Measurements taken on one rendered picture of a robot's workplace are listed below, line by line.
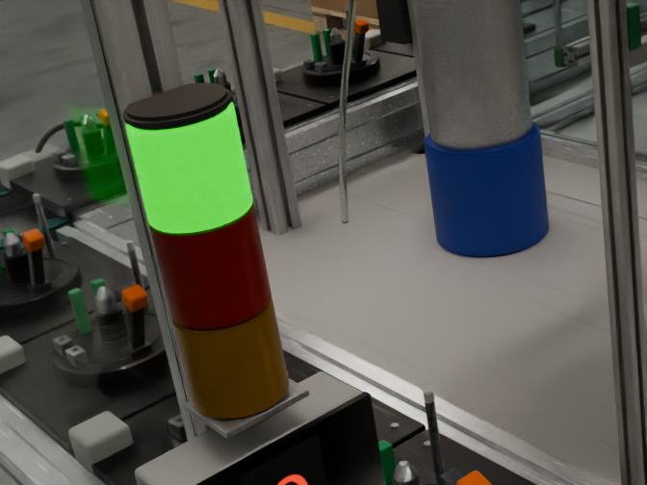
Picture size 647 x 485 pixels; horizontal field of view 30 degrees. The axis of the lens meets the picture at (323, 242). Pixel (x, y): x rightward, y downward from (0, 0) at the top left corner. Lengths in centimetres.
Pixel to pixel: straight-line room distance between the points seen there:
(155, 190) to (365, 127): 146
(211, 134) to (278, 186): 125
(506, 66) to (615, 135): 68
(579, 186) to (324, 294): 45
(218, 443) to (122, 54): 20
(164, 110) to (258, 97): 120
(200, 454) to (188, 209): 13
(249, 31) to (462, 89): 33
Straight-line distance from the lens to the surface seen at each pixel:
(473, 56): 154
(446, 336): 146
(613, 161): 90
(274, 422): 62
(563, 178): 186
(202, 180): 54
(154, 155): 54
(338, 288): 161
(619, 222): 92
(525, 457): 106
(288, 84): 215
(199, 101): 54
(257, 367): 58
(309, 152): 193
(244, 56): 171
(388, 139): 203
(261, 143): 175
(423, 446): 107
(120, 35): 55
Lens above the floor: 157
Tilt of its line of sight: 24 degrees down
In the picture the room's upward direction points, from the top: 10 degrees counter-clockwise
